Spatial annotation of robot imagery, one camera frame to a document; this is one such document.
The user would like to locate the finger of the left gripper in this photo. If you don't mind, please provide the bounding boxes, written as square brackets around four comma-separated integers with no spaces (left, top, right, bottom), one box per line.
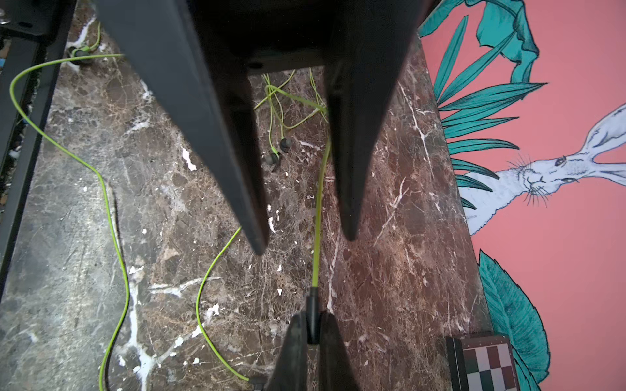
[324,0,430,241]

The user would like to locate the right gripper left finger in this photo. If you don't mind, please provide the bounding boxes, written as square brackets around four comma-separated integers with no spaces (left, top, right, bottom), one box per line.
[266,312,308,391]

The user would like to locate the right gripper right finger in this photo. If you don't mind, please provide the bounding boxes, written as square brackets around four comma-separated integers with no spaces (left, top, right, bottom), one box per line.
[318,312,360,391]

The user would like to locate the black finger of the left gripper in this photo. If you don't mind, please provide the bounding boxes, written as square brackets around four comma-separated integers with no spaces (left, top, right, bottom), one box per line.
[96,1,269,255]

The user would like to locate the black white checkerboard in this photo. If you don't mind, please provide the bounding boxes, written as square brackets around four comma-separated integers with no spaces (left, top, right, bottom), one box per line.
[446,334,521,391]

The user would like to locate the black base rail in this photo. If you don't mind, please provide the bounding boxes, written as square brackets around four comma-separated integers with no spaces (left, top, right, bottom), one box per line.
[1,1,77,288]

